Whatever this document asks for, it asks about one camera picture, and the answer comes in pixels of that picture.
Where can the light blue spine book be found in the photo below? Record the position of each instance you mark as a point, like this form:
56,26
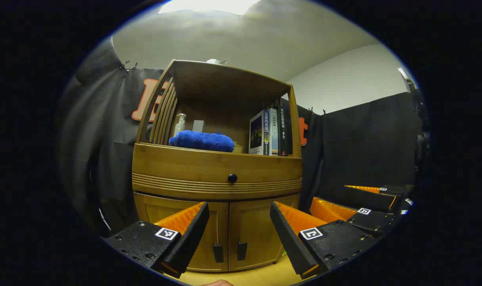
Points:
273,133

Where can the small white object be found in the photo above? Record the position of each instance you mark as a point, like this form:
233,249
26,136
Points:
213,61

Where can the wooden shoe cabinet door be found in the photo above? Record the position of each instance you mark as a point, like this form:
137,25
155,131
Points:
250,222
219,226

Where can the blue rolled towel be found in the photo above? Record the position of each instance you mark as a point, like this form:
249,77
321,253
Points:
203,141

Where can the clear pump bottle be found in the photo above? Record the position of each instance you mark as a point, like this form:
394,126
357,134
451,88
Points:
179,125

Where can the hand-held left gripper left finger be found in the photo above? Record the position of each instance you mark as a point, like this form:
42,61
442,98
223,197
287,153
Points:
193,238

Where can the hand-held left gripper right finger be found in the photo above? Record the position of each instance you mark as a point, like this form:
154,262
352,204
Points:
288,238

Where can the white and dark cover book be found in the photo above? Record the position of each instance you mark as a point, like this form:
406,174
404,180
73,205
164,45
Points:
257,133

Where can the small grey box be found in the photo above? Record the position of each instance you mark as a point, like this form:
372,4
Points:
198,126

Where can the small tan item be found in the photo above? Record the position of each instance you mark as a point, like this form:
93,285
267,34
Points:
239,147

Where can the wooden double-door shoe cabinet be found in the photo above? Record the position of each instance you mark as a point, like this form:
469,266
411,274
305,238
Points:
185,163

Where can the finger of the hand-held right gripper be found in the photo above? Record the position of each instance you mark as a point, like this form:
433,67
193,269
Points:
374,220
368,198

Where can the black backdrop cloth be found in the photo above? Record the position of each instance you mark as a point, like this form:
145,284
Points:
105,139

